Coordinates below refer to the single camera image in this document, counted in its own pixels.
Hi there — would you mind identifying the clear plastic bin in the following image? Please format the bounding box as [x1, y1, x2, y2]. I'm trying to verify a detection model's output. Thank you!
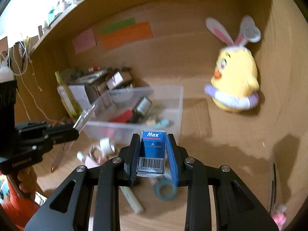
[83, 85, 184, 150]

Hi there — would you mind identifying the person's left hand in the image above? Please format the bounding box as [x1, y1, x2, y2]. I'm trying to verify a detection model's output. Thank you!
[8, 167, 37, 198]

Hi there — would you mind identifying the orange sticky note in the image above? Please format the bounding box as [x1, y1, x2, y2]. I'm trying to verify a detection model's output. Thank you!
[100, 22, 154, 50]

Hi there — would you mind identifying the small white cardboard box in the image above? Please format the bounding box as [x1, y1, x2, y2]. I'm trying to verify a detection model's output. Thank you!
[106, 71, 133, 89]

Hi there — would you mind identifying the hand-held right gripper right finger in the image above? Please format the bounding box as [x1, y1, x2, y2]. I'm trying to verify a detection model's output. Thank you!
[166, 133, 281, 231]

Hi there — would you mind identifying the teal tape roll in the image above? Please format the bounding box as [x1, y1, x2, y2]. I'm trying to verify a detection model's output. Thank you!
[153, 179, 178, 201]

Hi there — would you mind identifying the dark green bottle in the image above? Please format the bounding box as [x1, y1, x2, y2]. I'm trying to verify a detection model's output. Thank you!
[131, 97, 152, 121]

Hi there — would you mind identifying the blue staple box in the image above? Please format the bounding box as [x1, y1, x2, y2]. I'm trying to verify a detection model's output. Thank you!
[137, 130, 167, 178]

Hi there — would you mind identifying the row of small bottles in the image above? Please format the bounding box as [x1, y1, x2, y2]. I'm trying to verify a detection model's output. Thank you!
[37, 0, 77, 33]

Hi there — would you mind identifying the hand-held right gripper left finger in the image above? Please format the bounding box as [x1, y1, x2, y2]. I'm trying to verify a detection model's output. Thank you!
[24, 133, 142, 231]

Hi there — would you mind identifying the white hanging string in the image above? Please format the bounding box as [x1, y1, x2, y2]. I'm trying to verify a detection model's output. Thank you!
[8, 34, 73, 126]

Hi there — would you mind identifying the yellow chick plush toy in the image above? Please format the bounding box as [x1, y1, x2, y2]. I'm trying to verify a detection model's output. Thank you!
[204, 15, 262, 113]

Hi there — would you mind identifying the stack of books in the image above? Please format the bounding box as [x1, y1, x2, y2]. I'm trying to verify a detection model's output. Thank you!
[70, 67, 113, 89]

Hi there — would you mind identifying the clear pen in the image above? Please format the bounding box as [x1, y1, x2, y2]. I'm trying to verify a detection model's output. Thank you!
[269, 154, 279, 212]

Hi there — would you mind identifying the white paper carton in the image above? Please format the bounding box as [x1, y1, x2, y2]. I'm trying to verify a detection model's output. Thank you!
[69, 84, 97, 111]

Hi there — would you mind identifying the person's left forearm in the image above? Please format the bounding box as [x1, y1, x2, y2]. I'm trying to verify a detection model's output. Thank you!
[0, 190, 41, 229]

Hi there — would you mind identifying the white tape roll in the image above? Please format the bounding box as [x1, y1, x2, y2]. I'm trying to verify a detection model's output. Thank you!
[99, 138, 116, 154]

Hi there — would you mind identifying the pink sticky note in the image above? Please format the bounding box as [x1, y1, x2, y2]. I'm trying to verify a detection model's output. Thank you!
[72, 28, 97, 54]

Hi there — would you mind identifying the green sticky note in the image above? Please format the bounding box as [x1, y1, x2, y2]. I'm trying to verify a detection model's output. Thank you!
[100, 18, 136, 35]

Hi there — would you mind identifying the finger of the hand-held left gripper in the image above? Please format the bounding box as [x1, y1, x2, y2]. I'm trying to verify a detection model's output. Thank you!
[49, 123, 79, 133]
[46, 130, 80, 145]

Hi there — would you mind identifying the pale green tube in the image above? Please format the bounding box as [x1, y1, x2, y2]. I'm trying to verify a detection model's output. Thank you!
[121, 188, 144, 213]

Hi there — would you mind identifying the yellow-green bottle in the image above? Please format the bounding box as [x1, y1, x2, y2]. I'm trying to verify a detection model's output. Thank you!
[55, 71, 82, 118]

